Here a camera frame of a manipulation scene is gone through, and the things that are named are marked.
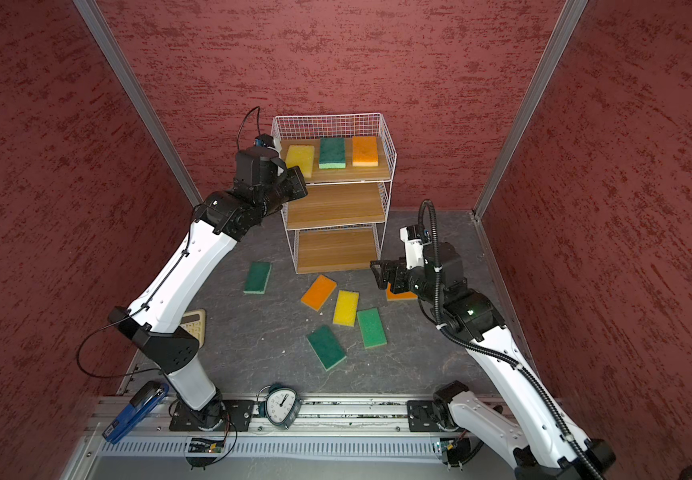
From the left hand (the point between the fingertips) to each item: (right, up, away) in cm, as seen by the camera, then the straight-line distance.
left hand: (303, 181), depth 71 cm
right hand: (+19, -21, -1) cm, 29 cm away
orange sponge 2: (+24, -33, +25) cm, 48 cm away
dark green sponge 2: (+4, -45, +14) cm, 48 cm away
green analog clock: (-6, -55, +2) cm, 56 cm away
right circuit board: (+38, -66, 0) cm, 76 cm away
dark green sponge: (-21, -28, +29) cm, 45 cm away
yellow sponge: (+10, -36, +22) cm, 44 cm away
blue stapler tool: (-42, -56, +3) cm, 70 cm away
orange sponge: (+1, -32, +26) cm, 41 cm away
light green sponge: (+18, -41, +18) cm, 48 cm away
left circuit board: (-26, -66, +2) cm, 71 cm away
